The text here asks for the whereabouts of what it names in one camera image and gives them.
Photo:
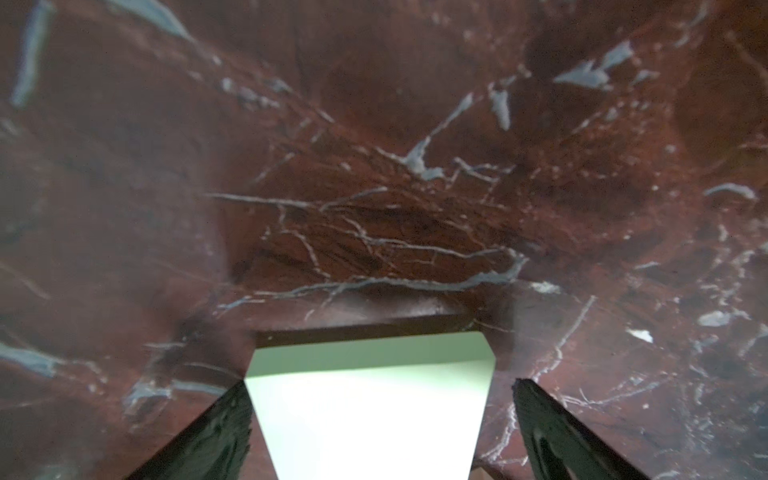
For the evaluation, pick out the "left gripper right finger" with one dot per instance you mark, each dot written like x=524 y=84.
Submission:
x=558 y=445

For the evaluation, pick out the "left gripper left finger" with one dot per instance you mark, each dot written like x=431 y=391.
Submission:
x=213 y=446

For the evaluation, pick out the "green sticky note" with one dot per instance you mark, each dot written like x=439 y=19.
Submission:
x=407 y=407

